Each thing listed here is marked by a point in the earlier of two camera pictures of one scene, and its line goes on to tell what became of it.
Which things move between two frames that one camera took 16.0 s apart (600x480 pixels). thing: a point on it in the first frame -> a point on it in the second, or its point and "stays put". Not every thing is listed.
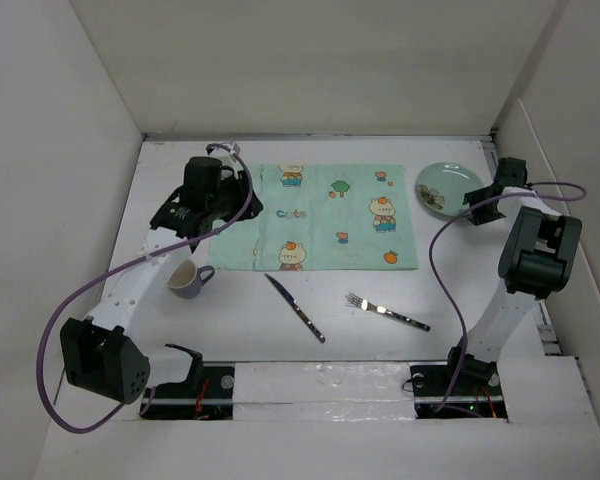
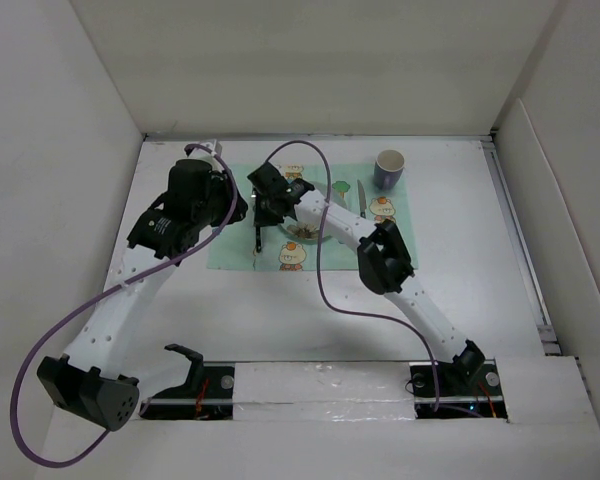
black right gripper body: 487,214 -> 264,212
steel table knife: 290,298 -> 362,200
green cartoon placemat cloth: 340,216 stays put
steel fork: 356,301 -> 257,228
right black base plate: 478,392 stays put
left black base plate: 209,397 stays put
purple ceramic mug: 186,279 -> 388,169
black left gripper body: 231,199 stays put
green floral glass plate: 441,188 -> 303,231
